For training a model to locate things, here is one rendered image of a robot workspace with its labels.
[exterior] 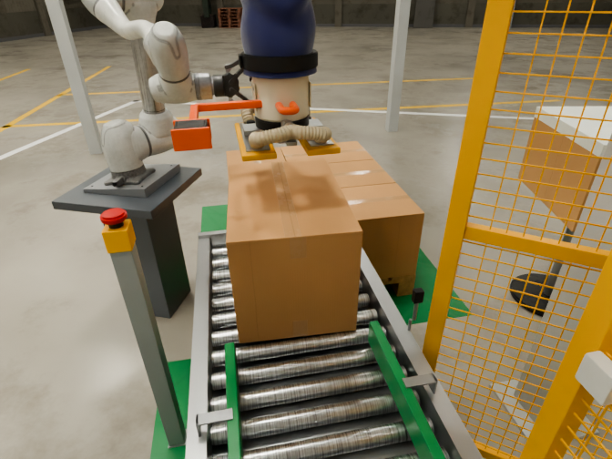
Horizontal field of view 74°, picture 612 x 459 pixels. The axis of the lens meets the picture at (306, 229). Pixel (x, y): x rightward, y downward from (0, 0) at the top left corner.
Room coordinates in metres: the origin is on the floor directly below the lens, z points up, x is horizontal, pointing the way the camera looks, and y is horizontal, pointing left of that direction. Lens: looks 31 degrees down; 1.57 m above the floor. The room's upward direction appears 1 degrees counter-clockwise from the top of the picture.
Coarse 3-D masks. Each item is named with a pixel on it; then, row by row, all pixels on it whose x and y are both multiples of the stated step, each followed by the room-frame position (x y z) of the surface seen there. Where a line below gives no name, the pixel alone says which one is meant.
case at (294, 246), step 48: (240, 192) 1.31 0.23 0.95; (288, 192) 1.30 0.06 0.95; (336, 192) 1.30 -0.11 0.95; (240, 240) 0.99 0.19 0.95; (288, 240) 1.00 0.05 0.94; (336, 240) 1.02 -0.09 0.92; (240, 288) 0.98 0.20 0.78; (288, 288) 1.00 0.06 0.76; (336, 288) 1.02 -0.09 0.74; (240, 336) 0.98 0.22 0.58; (288, 336) 1.00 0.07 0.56
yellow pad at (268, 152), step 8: (248, 120) 1.35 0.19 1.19; (240, 128) 1.34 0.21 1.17; (240, 136) 1.28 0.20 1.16; (248, 136) 1.26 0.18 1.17; (240, 144) 1.20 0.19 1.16; (248, 144) 1.18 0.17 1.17; (240, 152) 1.14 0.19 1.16; (248, 152) 1.12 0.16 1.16; (256, 152) 1.12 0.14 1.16; (264, 152) 1.12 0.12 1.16; (272, 152) 1.12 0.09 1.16; (248, 160) 1.10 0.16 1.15
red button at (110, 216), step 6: (108, 210) 1.01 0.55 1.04; (114, 210) 1.01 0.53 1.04; (120, 210) 1.01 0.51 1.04; (102, 216) 0.98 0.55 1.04; (108, 216) 0.98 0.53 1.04; (114, 216) 0.98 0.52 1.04; (120, 216) 0.98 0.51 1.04; (126, 216) 1.00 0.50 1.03; (102, 222) 0.97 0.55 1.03; (108, 222) 0.96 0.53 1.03; (114, 222) 0.97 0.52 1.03; (120, 222) 0.98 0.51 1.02; (114, 228) 0.98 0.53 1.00
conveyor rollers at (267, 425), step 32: (224, 256) 1.54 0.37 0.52; (224, 288) 1.28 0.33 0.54; (224, 320) 1.10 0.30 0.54; (224, 352) 0.94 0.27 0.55; (256, 352) 0.95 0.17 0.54; (288, 352) 0.96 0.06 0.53; (352, 352) 0.93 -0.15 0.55; (224, 384) 0.83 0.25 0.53; (320, 384) 0.81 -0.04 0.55; (352, 384) 0.82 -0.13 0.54; (384, 384) 0.83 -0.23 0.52; (288, 416) 0.71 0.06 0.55; (320, 416) 0.71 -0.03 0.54; (352, 416) 0.72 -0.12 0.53; (288, 448) 0.62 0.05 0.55; (320, 448) 0.62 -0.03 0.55; (352, 448) 0.63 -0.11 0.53
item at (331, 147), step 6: (306, 144) 1.19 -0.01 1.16; (312, 144) 1.17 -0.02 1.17; (318, 144) 1.17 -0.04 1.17; (324, 144) 1.17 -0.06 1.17; (330, 144) 1.17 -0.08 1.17; (336, 144) 1.18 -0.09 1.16; (306, 150) 1.15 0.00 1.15; (312, 150) 1.14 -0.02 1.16; (318, 150) 1.14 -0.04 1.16; (324, 150) 1.15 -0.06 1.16; (330, 150) 1.15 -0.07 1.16; (336, 150) 1.15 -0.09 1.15
